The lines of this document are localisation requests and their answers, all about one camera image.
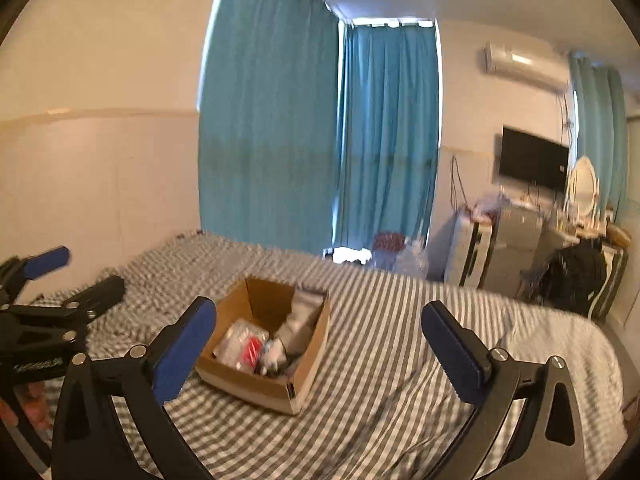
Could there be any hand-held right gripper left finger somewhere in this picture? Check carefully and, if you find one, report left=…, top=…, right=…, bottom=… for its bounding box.
left=51, top=296, right=218, bottom=480

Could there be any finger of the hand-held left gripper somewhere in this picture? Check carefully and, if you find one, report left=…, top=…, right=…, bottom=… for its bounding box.
left=0, top=246, right=71, bottom=307
left=0, top=275, right=126, bottom=342

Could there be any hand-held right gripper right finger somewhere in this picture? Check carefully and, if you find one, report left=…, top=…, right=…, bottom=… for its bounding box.
left=421, top=301, right=587, bottom=480

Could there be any clear plastic jar red label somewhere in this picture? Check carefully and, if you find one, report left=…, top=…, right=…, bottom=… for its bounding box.
left=214, top=317, right=271, bottom=375

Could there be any brown cardboard box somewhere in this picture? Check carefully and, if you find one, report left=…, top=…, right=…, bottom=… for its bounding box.
left=194, top=276, right=332, bottom=416

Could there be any blue white tissue packet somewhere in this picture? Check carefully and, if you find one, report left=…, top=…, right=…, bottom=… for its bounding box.
left=257, top=339, right=292, bottom=377

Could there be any silver foil blister pack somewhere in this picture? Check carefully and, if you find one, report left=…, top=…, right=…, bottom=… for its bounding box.
left=274, top=289, right=326, bottom=357

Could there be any person's left hand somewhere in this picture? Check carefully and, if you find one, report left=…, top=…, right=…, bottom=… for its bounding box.
left=2, top=381, right=52, bottom=431

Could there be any grey white checkered blanket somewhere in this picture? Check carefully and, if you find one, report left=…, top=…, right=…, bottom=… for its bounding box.
left=30, top=230, right=629, bottom=480

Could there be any white blue suitcase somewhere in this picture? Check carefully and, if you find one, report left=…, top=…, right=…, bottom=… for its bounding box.
left=444, top=210, right=496, bottom=289

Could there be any grey mini fridge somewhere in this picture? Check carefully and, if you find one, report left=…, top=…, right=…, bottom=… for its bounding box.
left=491, top=202, right=547, bottom=287

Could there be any dark patterned bag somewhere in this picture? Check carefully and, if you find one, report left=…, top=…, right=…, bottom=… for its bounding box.
left=372, top=231, right=405, bottom=254

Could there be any black backpack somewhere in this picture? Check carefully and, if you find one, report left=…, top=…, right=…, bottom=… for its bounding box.
left=536, top=239, right=609, bottom=317

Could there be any clear plastic bag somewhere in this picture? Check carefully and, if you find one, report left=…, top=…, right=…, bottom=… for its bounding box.
left=472, top=191, right=512, bottom=222

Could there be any white oval mirror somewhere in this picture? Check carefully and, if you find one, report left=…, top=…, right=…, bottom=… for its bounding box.
left=565, top=156, right=599, bottom=219

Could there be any blue window curtain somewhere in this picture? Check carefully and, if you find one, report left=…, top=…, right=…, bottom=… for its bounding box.
left=331, top=22, right=441, bottom=252

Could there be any wide blue curtain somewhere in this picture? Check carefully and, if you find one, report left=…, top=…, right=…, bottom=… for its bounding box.
left=199, top=0, right=347, bottom=257

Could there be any narrow blue curtain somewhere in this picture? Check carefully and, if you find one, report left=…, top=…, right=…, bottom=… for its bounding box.
left=569, top=51, right=629, bottom=222

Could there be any white air conditioner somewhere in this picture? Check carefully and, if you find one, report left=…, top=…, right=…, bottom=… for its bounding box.
left=483, top=41, right=577, bottom=94

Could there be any black wall television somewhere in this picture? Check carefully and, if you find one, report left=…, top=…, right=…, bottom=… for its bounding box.
left=501, top=126, right=571, bottom=192

